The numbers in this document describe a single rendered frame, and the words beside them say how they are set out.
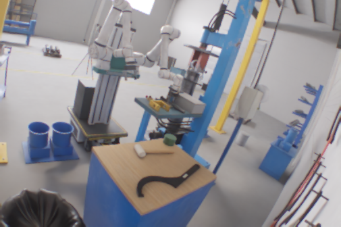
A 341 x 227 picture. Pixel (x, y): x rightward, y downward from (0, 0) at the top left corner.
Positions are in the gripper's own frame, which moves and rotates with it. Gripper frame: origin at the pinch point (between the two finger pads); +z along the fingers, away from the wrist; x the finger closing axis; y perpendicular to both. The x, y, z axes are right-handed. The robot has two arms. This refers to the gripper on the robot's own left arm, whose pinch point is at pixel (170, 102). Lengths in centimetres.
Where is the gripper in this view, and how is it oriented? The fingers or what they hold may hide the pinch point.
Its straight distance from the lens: 225.9
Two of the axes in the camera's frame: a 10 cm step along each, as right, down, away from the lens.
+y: 6.6, 4.2, -6.2
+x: 6.7, 0.4, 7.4
